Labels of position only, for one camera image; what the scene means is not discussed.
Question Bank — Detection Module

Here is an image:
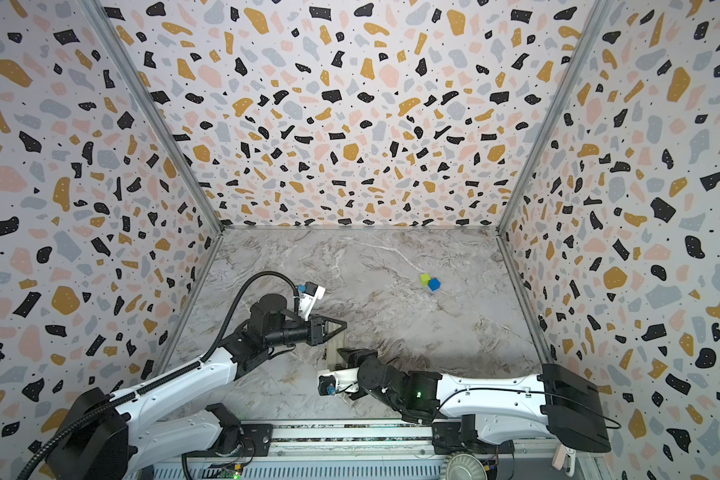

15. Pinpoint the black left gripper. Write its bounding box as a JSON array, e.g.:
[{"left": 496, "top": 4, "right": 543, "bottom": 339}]
[{"left": 265, "top": 313, "right": 346, "bottom": 350}]

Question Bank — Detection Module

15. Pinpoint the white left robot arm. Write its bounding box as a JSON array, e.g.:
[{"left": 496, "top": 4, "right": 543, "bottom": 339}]
[{"left": 42, "top": 294, "right": 347, "bottom": 479}]

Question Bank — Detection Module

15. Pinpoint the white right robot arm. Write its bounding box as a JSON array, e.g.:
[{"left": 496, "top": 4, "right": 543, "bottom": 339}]
[{"left": 318, "top": 349, "right": 618, "bottom": 453}]

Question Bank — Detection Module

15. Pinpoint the grey ribbed fan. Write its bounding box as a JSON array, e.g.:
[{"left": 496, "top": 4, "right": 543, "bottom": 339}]
[{"left": 439, "top": 453, "right": 488, "bottom": 480}]

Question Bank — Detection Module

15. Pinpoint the white clip device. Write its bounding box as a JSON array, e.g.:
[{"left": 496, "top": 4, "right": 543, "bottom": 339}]
[{"left": 551, "top": 444, "right": 577, "bottom": 478}]

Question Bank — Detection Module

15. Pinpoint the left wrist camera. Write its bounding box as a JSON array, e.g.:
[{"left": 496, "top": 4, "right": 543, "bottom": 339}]
[{"left": 298, "top": 282, "right": 325, "bottom": 321}]

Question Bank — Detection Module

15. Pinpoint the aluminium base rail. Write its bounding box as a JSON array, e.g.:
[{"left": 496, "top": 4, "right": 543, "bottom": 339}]
[{"left": 134, "top": 419, "right": 591, "bottom": 479}]

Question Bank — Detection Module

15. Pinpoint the black corrugated cable conduit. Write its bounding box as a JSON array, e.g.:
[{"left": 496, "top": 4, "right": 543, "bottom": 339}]
[{"left": 14, "top": 270, "right": 301, "bottom": 480}]

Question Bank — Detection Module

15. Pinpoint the aluminium corner post left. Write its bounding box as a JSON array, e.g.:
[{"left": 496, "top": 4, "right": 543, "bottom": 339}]
[{"left": 80, "top": 1, "right": 224, "bottom": 235}]

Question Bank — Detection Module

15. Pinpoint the aluminium corner post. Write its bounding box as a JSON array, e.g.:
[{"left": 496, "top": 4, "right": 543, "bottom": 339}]
[
  {"left": 497, "top": 0, "right": 613, "bottom": 238},
  {"left": 80, "top": 1, "right": 224, "bottom": 235}
]

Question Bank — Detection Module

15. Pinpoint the aluminium corner post right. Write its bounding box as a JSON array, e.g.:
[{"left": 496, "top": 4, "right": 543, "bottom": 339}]
[{"left": 497, "top": 0, "right": 613, "bottom": 238}]

